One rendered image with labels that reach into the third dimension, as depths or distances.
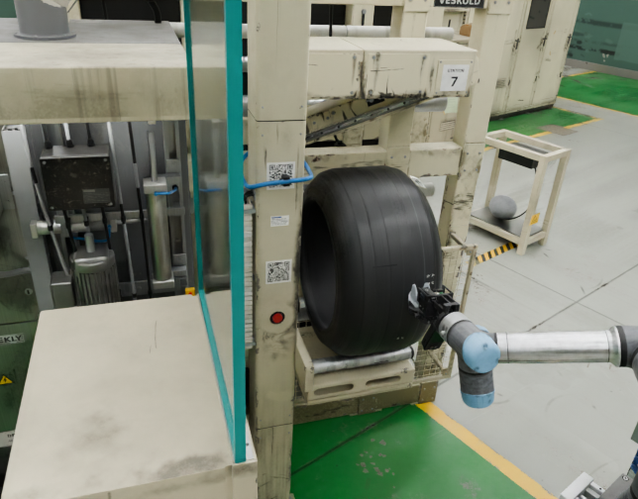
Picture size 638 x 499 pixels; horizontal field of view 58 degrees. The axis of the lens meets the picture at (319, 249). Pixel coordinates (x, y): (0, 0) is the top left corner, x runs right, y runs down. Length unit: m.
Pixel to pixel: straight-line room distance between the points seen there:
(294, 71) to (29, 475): 1.00
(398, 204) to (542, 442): 1.79
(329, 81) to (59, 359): 1.04
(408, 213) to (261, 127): 0.46
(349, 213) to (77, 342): 0.73
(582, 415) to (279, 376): 1.89
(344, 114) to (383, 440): 1.59
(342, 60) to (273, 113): 0.38
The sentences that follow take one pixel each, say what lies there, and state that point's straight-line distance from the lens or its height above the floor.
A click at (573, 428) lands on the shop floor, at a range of 3.23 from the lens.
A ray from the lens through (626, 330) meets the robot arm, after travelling 1.49.
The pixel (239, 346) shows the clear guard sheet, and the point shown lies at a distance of 0.87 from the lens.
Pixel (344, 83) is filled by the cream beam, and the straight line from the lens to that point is 1.77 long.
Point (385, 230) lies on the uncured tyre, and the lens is 1.54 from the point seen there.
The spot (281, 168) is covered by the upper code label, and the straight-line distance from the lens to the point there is 1.50.
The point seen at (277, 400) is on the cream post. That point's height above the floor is 0.73.
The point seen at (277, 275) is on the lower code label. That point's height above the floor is 1.21.
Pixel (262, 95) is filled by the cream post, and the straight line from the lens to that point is 1.44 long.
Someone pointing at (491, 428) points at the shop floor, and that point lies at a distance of 3.06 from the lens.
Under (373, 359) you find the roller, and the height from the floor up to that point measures 0.91.
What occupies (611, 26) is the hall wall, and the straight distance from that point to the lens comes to 13.56.
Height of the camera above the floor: 2.05
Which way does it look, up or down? 28 degrees down
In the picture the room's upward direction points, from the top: 3 degrees clockwise
